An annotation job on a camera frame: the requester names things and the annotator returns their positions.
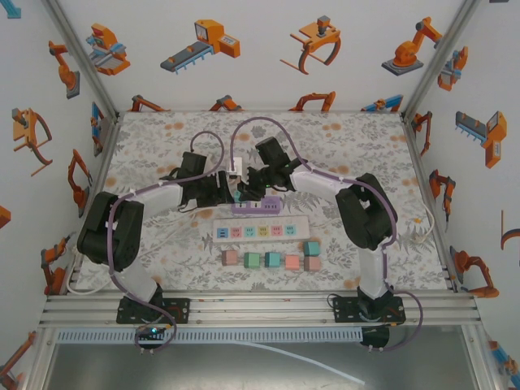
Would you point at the purple power strip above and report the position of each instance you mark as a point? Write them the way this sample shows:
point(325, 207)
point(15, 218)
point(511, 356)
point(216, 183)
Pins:
point(260, 208)

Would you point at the pink USB charger plug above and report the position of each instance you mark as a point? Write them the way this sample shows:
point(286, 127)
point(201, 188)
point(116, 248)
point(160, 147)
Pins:
point(293, 263)
point(229, 258)
point(312, 265)

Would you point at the white power strip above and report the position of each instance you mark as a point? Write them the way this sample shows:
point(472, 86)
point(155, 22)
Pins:
point(300, 235)

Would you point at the green USB charger plug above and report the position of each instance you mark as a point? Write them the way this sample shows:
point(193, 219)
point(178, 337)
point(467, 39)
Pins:
point(252, 261)

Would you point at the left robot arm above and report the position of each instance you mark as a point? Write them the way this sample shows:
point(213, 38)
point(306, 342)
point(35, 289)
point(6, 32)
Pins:
point(109, 231)

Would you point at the floral table cloth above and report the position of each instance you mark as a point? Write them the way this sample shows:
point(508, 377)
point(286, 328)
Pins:
point(345, 138)

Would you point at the small circuit board green LED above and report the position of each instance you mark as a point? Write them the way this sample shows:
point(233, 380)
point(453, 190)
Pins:
point(151, 332)

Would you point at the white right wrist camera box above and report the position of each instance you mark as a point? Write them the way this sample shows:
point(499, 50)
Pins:
point(235, 166)

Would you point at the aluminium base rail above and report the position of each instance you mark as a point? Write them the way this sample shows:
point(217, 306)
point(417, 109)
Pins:
point(260, 310)

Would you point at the aluminium frame post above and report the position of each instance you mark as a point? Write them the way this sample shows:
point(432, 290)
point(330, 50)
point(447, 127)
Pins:
point(81, 57)
point(440, 57)

